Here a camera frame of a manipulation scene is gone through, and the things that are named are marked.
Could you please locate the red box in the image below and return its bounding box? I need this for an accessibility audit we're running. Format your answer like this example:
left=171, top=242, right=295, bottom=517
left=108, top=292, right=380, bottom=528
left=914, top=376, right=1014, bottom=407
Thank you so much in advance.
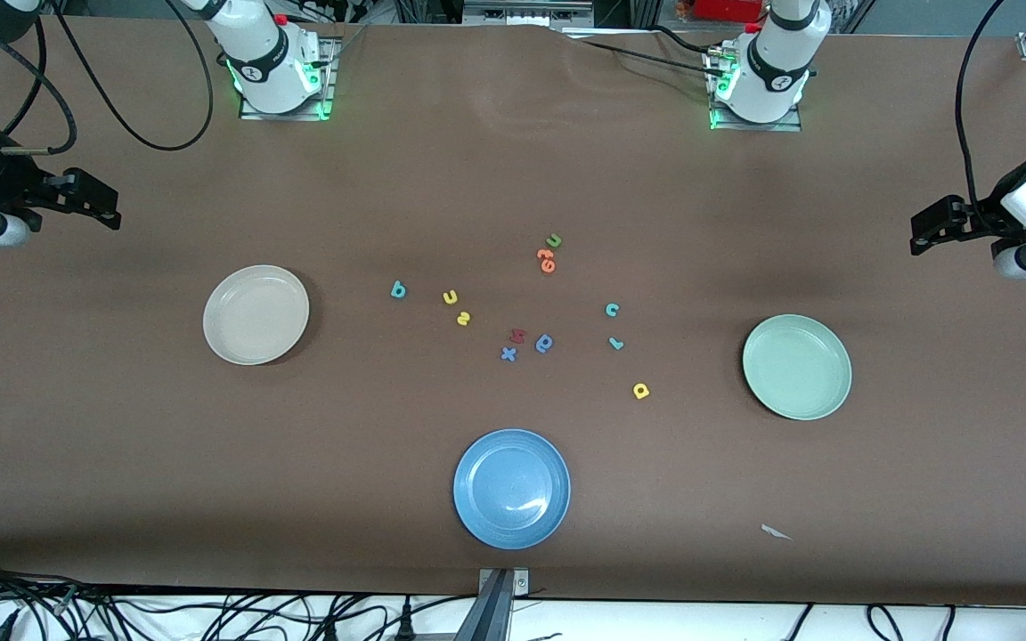
left=691, top=0, right=763, bottom=23

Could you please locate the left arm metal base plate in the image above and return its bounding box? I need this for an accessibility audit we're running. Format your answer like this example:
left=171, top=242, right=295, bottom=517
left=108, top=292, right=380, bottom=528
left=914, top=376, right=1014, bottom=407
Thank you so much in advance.
left=707, top=45, right=803, bottom=133

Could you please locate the blue round plate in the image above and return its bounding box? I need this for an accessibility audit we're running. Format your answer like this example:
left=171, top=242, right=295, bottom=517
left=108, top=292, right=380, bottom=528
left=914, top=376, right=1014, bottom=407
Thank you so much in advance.
left=453, top=428, right=572, bottom=550

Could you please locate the black cable on table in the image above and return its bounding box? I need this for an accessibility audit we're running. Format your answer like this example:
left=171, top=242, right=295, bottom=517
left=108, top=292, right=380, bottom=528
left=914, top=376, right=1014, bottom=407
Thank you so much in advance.
left=562, top=36, right=728, bottom=70

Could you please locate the metal table edge bracket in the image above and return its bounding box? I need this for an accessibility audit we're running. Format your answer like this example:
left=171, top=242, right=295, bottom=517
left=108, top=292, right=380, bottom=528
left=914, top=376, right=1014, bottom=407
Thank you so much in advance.
left=455, top=568, right=532, bottom=641

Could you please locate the grey metal equipment frame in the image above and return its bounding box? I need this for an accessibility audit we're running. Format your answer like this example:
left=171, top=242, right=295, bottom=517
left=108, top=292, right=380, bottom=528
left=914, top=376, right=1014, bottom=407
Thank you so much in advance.
left=462, top=0, right=596, bottom=29

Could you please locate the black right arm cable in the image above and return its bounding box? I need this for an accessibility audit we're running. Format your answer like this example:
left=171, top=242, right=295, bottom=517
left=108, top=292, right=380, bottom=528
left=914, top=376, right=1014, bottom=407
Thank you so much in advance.
left=0, top=0, right=216, bottom=158

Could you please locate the beige round plate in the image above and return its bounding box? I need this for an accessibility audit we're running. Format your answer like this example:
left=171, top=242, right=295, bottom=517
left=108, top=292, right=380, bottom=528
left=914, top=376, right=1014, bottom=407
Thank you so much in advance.
left=203, top=264, right=311, bottom=366

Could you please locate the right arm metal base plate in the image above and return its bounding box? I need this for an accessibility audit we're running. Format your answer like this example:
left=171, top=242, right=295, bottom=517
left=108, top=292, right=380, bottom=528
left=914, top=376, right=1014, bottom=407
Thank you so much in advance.
left=240, top=37, right=338, bottom=121

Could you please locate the brown table cover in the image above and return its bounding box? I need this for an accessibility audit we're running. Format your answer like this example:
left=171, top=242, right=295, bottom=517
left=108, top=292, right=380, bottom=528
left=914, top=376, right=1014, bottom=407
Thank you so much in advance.
left=0, top=13, right=1026, bottom=608

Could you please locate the green round plate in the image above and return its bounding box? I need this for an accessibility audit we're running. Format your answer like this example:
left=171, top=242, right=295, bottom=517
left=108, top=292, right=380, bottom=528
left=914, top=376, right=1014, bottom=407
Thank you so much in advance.
left=742, top=313, right=853, bottom=421

